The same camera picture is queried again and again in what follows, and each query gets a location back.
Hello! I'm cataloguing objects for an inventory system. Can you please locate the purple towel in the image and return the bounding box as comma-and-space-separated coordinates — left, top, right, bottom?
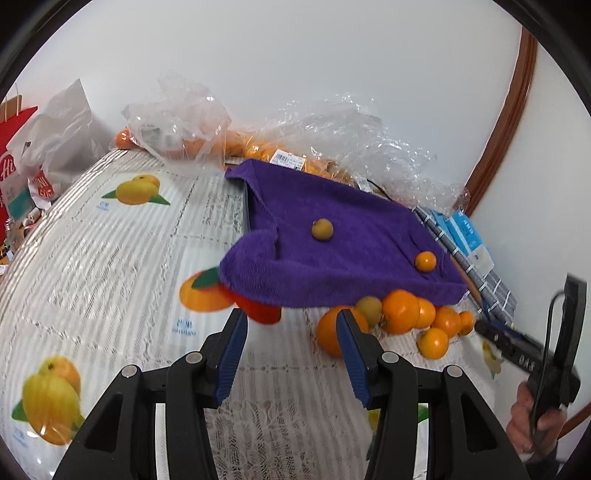
219, 158, 469, 309

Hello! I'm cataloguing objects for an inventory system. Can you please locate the white plastic bag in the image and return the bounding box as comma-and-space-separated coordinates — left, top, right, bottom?
6, 78, 109, 201

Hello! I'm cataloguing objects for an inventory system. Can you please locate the clear bag of oranges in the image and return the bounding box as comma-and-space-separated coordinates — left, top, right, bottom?
224, 127, 333, 178

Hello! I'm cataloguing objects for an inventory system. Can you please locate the fruit-printed white tablecloth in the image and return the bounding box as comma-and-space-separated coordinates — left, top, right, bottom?
0, 150, 509, 480

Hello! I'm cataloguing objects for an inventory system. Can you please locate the red round fruit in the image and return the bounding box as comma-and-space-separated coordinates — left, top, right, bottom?
221, 284, 282, 325

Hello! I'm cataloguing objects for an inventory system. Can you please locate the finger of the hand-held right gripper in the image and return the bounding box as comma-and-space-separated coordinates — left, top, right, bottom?
475, 320, 518, 360

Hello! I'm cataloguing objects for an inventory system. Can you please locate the person's right hand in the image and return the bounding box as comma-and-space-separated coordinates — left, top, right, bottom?
505, 383, 568, 455

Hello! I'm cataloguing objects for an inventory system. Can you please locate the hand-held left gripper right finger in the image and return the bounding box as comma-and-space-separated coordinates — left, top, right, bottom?
336, 308, 532, 480

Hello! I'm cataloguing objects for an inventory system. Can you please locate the red paper bag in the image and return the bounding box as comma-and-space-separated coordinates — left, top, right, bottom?
0, 95, 40, 222

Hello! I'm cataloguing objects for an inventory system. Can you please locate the crumpled clear plastic bag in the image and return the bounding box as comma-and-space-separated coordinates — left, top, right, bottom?
121, 70, 232, 169

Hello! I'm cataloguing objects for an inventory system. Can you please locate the grey checked cushion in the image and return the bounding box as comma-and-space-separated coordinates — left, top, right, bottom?
413, 205, 518, 330

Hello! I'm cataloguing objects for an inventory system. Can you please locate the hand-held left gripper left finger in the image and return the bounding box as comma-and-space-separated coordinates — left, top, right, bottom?
53, 308, 250, 480

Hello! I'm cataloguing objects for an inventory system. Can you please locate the large crinkled clear plastic bag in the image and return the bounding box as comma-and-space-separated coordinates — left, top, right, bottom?
263, 92, 472, 217

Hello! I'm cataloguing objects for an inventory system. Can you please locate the clear bag of yellowish fruit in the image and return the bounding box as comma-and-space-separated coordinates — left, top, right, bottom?
307, 157, 384, 195

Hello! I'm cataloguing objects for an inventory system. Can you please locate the brown wooden door frame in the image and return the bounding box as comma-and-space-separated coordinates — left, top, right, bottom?
464, 25, 539, 215

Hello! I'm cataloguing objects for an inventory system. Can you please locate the greenish round fruit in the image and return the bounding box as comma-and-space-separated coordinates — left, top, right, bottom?
355, 296, 384, 328

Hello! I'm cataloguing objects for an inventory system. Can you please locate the blue tissue pack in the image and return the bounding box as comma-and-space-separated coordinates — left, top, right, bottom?
434, 210, 492, 273

